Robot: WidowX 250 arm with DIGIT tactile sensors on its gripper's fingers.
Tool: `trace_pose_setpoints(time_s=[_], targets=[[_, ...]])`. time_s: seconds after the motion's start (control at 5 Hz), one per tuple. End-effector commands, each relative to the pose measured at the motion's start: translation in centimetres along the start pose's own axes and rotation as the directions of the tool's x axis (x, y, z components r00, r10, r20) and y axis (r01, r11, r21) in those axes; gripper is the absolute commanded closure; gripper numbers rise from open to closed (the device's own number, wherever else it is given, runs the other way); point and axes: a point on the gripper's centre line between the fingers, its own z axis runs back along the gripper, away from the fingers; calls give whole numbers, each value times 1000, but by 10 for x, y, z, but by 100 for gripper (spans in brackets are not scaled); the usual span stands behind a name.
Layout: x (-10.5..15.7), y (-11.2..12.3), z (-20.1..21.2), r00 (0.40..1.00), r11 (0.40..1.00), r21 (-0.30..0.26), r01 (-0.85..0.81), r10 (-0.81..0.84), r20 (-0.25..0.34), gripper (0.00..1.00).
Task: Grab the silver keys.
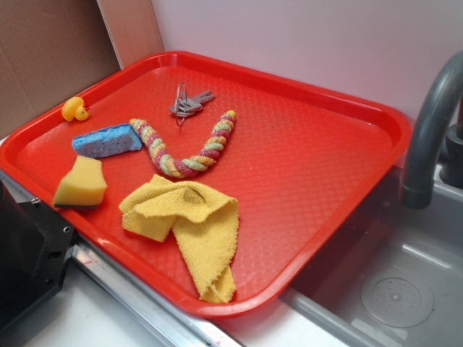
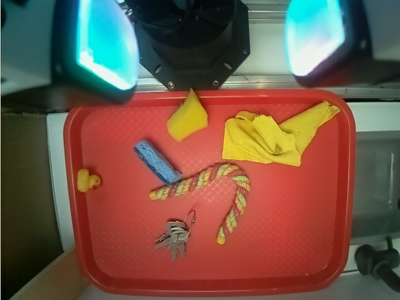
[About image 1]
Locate red plastic tray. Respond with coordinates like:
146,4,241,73
1,52,411,318

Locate multicolour twisted rope toy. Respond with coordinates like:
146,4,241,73
129,110,237,179

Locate yellow rubber duck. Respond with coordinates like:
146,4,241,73
61,96,90,121

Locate grey toy faucet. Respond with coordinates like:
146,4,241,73
399,52,462,209

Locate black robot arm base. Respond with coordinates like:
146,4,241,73
1,184,75,332

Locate brown cardboard panel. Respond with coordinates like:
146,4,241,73
1,1,163,137

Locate yellow sponge with dark base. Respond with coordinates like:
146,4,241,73
53,155,107,208

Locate yellow microfibre cloth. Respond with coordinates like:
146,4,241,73
119,175,239,304

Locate dark faucet handle knob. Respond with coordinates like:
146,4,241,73
439,102,462,189

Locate grey plastic sink basin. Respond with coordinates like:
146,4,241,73
282,168,462,346

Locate blue sponge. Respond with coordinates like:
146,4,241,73
72,124,143,158

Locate silver keys on ring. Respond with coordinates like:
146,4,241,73
169,82,216,127

